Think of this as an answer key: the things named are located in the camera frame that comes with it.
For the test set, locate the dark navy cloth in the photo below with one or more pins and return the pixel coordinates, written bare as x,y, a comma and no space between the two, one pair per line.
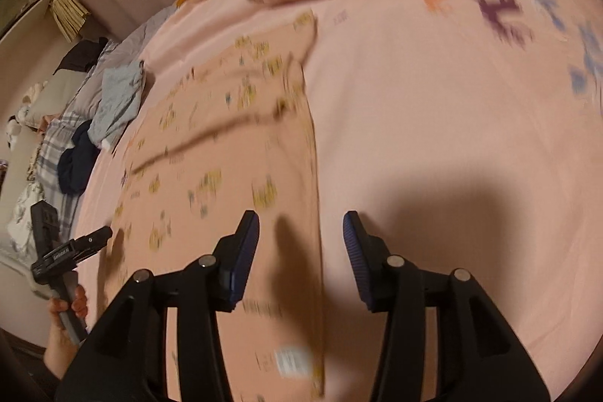
75,166

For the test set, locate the person's left hand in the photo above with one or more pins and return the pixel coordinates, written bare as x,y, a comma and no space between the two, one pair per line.
59,310

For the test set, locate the grey cloth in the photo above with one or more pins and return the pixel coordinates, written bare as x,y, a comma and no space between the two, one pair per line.
117,100

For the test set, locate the pink animal print bedsheet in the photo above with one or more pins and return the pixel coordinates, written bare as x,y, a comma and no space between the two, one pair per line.
424,124

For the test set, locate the person's left forearm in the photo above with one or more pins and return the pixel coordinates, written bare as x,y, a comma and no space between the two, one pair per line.
59,359

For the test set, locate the stack of papers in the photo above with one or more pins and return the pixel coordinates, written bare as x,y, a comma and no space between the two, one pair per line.
68,13

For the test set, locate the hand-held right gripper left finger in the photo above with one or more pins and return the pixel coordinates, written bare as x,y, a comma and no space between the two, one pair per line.
242,258

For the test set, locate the pink cartoon print pants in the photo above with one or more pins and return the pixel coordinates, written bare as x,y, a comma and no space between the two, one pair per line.
226,147

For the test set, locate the white shelf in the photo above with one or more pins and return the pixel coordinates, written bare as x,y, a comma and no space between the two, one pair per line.
23,6

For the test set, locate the floral white bedding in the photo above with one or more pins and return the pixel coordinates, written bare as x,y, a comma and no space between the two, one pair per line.
23,213

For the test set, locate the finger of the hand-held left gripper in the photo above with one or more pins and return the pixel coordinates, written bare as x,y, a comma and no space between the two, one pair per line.
92,239

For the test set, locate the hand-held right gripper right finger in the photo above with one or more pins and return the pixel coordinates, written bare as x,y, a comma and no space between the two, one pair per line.
355,258

